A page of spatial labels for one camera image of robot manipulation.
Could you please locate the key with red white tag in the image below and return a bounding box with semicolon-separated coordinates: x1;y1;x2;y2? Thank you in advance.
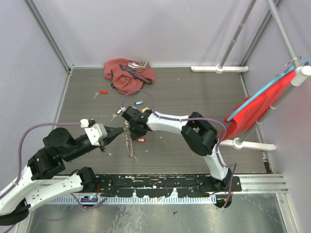
137;138;146;143

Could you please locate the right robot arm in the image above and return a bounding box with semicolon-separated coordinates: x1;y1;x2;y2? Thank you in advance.
120;106;234;193

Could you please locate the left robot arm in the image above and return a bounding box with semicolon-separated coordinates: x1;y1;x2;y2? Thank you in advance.
0;124;124;226

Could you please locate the key with black tag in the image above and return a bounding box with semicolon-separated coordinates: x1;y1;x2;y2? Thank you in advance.
111;107;123;121

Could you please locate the red crumpled shirt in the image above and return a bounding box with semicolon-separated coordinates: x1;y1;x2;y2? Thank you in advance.
103;58;156;95

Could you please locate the white rack base bar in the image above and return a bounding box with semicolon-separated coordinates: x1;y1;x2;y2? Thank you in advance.
191;65;249;74

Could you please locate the red cloth on hanger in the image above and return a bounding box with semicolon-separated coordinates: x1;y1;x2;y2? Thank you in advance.
219;72;295;140

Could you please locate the grey rack pole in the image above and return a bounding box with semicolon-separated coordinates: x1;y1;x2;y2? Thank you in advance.
218;0;256;67

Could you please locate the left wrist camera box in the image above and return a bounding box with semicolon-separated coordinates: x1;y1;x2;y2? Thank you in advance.
85;123;108;147

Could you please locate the white slotted cable duct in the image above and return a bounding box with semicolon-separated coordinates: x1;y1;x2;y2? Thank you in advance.
48;192;217;205

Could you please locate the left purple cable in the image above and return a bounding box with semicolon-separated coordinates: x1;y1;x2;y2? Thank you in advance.
0;121;88;233

